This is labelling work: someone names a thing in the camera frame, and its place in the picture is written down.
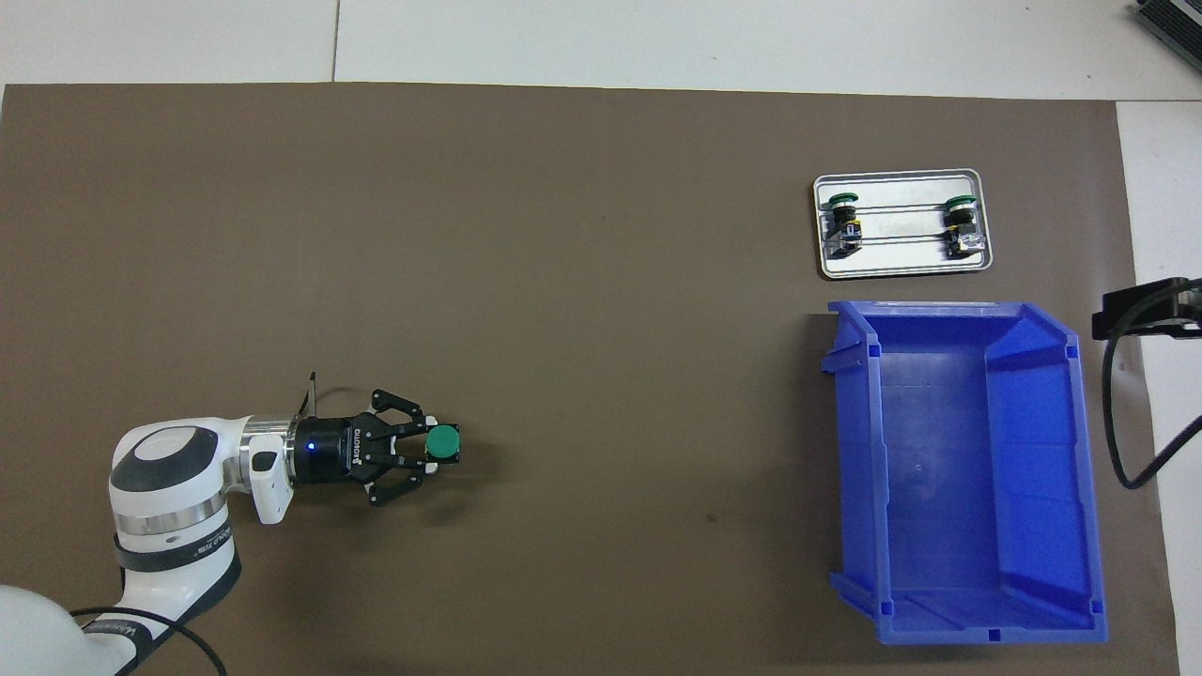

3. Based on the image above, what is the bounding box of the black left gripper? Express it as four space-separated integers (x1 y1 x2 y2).
289 387 442 509

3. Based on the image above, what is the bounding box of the green push button switch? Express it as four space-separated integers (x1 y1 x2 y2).
942 194 987 261
424 423 464 466
819 191 865 260

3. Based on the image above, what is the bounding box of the silver metal tray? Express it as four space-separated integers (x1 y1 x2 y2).
812 168 994 281

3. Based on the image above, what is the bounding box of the blue plastic storage bin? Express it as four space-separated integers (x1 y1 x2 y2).
820 300 1110 646

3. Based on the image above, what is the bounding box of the grey ribbed metal device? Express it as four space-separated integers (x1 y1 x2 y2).
1131 0 1202 60

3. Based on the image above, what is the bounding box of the brown table mat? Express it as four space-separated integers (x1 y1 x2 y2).
0 82 1180 676

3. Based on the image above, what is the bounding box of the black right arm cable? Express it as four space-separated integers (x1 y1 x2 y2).
1102 282 1202 491

